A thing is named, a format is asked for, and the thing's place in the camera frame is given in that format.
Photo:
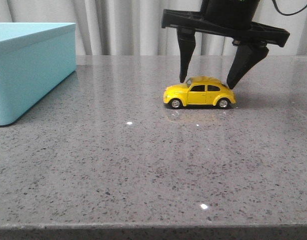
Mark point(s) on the yellow toy beetle car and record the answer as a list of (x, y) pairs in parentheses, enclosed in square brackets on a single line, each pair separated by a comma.
[(199, 90)]

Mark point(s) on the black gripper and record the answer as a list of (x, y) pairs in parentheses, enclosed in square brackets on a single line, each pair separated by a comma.
[(227, 18)]

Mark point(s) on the light blue plastic box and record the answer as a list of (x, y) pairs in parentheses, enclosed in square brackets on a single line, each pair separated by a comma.
[(34, 58)]

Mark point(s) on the white pleated curtain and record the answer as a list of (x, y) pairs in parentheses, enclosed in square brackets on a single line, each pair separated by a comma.
[(133, 27)]

